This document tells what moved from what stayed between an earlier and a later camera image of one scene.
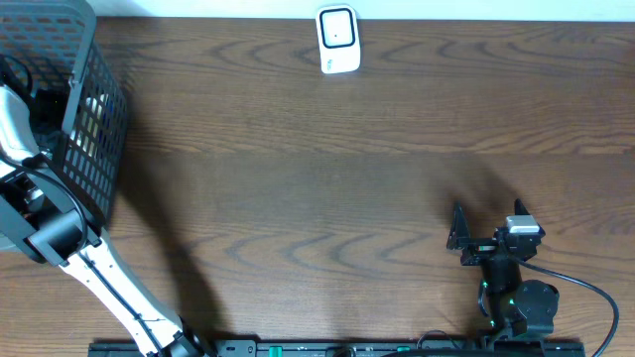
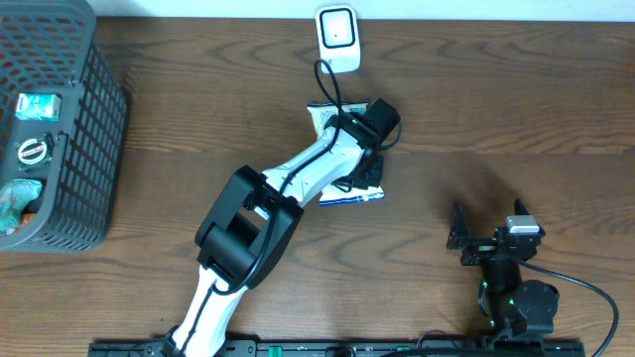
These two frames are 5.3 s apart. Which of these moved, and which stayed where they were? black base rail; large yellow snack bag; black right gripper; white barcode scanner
Moved: large yellow snack bag
Stayed: black base rail; black right gripper; white barcode scanner
